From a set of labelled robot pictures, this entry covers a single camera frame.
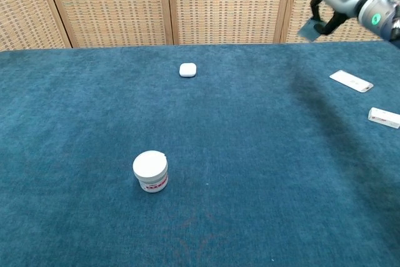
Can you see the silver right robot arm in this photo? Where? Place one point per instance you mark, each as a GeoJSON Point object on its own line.
{"type": "Point", "coordinates": [379, 13]}

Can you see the woven bamboo screen panel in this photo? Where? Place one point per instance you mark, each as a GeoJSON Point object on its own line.
{"type": "Point", "coordinates": [300, 4]}
{"type": "Point", "coordinates": [25, 10]}
{"type": "Point", "coordinates": [225, 4]}
{"type": "Point", "coordinates": [109, 4]}

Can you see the white flat rectangular device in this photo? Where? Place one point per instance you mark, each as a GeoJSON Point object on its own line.
{"type": "Point", "coordinates": [351, 81]}

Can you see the small white oblong box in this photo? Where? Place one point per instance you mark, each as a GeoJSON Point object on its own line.
{"type": "Point", "coordinates": [384, 117]}

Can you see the white earbud case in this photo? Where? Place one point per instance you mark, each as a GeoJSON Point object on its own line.
{"type": "Point", "coordinates": [187, 70]}

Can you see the blue carpet table mat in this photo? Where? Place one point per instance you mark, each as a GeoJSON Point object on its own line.
{"type": "Point", "coordinates": [218, 154]}

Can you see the white round lidded jar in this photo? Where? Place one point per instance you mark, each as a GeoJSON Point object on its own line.
{"type": "Point", "coordinates": [150, 170]}

